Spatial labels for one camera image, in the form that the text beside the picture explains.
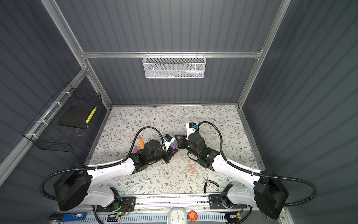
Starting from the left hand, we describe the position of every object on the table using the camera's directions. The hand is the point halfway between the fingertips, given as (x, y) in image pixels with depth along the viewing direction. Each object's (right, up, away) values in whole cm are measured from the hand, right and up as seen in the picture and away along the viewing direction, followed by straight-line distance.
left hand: (176, 148), depth 81 cm
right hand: (0, +7, -3) cm, 7 cm away
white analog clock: (+1, -31, -13) cm, 33 cm away
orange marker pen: (-16, +7, -17) cm, 24 cm away
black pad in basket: (-55, +19, -6) cm, 58 cm away
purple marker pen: (-1, +3, -4) cm, 5 cm away
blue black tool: (-53, -31, -13) cm, 63 cm away
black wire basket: (-60, +12, -17) cm, 64 cm away
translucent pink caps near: (+10, -14, +5) cm, 18 cm away
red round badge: (+8, -32, -11) cm, 35 cm away
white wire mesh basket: (-4, +64, +43) cm, 77 cm away
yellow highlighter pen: (-48, +17, -7) cm, 51 cm away
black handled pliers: (+18, -19, 0) cm, 26 cm away
